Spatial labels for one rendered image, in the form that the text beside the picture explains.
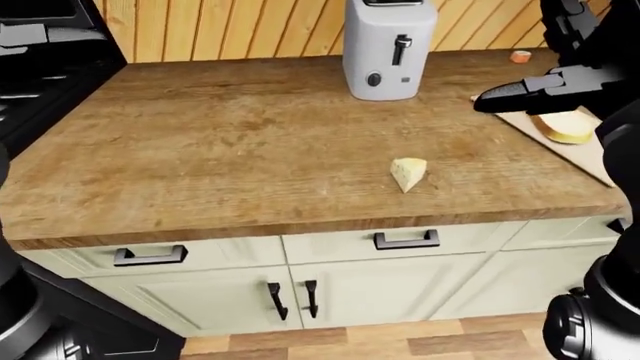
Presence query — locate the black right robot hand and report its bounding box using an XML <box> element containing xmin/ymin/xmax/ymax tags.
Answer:
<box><xmin>472</xmin><ymin>0</ymin><xmax>640</xmax><ymax>121</ymax></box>

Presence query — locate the white bread slice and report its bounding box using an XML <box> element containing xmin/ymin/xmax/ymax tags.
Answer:
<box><xmin>530</xmin><ymin>110</ymin><xmax>602</xmax><ymax>146</ymax></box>

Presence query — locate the yellow cheese wedge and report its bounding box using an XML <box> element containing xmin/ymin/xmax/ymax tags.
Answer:
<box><xmin>390</xmin><ymin>156</ymin><xmax>429</xmax><ymax>195</ymax></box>

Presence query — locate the light wooden cutting board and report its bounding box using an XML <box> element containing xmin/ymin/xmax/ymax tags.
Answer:
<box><xmin>469</xmin><ymin>94</ymin><xmax>620</xmax><ymax>189</ymax></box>

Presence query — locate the cream drawer front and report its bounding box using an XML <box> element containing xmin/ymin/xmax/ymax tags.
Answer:
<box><xmin>499</xmin><ymin>214</ymin><xmax>627</xmax><ymax>253</ymax></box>
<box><xmin>281</xmin><ymin>220</ymin><xmax>530</xmax><ymax>266</ymax></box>
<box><xmin>18</xmin><ymin>233</ymin><xmax>290</xmax><ymax>281</ymax></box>

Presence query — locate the grey toaster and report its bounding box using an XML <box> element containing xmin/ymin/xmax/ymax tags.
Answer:
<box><xmin>341</xmin><ymin>0</ymin><xmax>438</xmax><ymax>102</ymax></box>

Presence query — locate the cream cabinet door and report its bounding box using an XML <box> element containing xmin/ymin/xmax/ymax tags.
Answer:
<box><xmin>81</xmin><ymin>263</ymin><xmax>305</xmax><ymax>338</ymax></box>
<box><xmin>288</xmin><ymin>249</ymin><xmax>597</xmax><ymax>332</ymax></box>

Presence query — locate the black cabinet door handle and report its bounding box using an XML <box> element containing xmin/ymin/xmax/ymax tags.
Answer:
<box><xmin>266</xmin><ymin>281</ymin><xmax>290</xmax><ymax>321</ymax></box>
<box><xmin>303</xmin><ymin>279</ymin><xmax>320</xmax><ymax>320</ymax></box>

